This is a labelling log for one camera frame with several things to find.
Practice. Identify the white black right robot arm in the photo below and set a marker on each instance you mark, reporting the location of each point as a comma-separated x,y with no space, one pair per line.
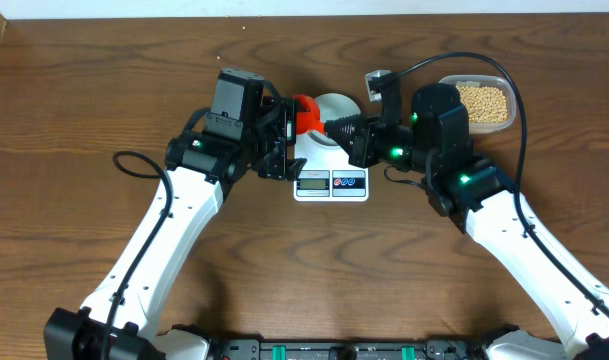
484,203

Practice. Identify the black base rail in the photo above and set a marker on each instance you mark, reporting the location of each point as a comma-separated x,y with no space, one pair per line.
253,349

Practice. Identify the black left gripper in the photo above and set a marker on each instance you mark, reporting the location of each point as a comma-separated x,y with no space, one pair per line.
280,111

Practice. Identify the clear plastic container of beans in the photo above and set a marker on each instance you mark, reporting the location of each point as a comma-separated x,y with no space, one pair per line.
489,100

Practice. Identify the grey round bowl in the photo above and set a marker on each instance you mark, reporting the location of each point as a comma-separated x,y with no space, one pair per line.
332,107

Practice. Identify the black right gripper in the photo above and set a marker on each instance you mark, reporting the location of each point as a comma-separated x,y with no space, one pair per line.
361,149

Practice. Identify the white digital kitchen scale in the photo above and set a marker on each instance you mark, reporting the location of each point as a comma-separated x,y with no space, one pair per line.
327,176

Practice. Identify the red measuring scoop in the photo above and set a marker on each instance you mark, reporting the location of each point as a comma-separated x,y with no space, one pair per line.
308,115

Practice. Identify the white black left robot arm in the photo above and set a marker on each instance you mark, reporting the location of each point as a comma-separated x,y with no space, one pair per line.
120,318

